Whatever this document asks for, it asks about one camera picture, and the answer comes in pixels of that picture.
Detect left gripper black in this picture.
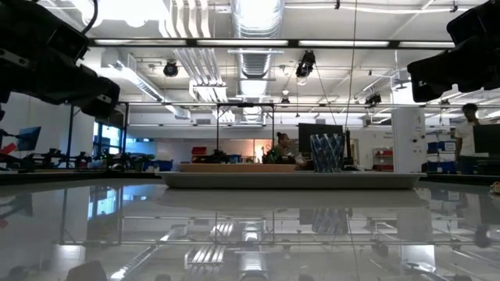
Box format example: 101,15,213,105
46,64,122,119

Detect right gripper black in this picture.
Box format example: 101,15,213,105
406,34,500,104

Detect blue faceted glass cup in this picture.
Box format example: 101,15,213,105
309,133,347,174

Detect round wooden plate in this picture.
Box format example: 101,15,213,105
178,162,298,174

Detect grey rectangular tray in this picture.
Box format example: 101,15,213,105
157,170,427,190

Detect standing person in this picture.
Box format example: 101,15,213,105
453,102,481,175

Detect black computer monitor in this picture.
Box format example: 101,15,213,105
472,123,500,155
297,122,345,158

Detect blue tilted panel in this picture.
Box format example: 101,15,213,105
15,125,42,152

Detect white square pillar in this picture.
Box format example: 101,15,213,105
391,106,428,174

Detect shelf with blue bins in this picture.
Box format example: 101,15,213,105
421,140,459,173

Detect blue storage bins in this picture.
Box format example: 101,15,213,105
134,158,174,173

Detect red storage bins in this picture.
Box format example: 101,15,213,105
191,146,209,163

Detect shelf with red bins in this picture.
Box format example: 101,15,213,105
372,147,395,173

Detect seated person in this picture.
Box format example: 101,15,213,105
264,131,298,165

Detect tall black metal frame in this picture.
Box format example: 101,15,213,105
64,100,130,169

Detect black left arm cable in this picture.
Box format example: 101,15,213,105
79,0,99,36

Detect black hanging overhead camera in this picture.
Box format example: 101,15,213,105
295,49,317,79

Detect silver ceiling air duct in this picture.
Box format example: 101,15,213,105
230,0,286,80

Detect black overhead frame bar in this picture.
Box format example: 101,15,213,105
87,36,458,51

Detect black metal frame stand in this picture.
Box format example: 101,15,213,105
216,101,276,164

